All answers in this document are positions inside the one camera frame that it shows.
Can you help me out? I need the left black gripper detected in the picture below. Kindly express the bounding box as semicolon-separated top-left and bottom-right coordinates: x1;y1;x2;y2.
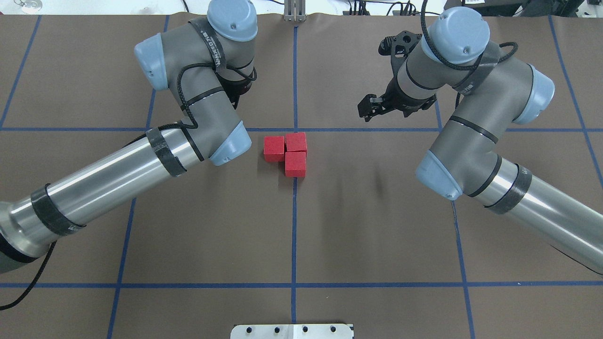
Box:
219;66;257;97

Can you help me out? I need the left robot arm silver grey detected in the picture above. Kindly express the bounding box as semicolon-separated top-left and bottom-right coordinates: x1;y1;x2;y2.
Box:
1;0;258;273

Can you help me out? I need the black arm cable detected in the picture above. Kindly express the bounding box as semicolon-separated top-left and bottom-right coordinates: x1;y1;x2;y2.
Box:
421;0;519;71

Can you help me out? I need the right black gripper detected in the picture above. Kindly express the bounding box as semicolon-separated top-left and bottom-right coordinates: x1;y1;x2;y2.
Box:
357;83;436;122

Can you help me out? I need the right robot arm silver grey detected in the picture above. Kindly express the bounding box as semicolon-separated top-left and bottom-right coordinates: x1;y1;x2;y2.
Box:
358;7;603;274

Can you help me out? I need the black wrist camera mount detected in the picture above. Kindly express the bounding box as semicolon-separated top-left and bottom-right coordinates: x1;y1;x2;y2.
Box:
378;31;423;75

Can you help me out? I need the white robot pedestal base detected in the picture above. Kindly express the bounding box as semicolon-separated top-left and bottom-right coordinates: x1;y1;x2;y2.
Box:
230;323;355;339

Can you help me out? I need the red block placed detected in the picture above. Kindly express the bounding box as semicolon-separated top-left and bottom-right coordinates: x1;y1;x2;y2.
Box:
285;152;307;178
285;132;308;153
263;136;286;162

